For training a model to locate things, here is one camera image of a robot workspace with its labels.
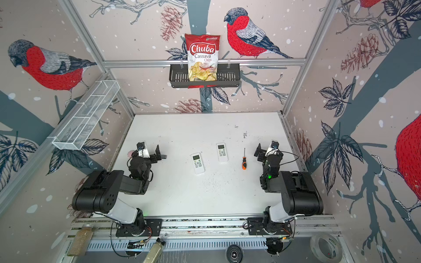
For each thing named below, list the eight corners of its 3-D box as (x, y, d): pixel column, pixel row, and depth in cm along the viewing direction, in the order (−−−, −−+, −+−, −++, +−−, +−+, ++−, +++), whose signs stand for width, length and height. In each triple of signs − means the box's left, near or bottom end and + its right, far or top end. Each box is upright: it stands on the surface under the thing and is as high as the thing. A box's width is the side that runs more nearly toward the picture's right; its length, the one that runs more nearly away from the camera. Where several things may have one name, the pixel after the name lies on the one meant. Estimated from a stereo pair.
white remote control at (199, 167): (195, 175, 92) (194, 173, 91) (191, 155, 101) (191, 153, 99) (205, 172, 93) (205, 171, 92) (200, 153, 102) (200, 151, 100)
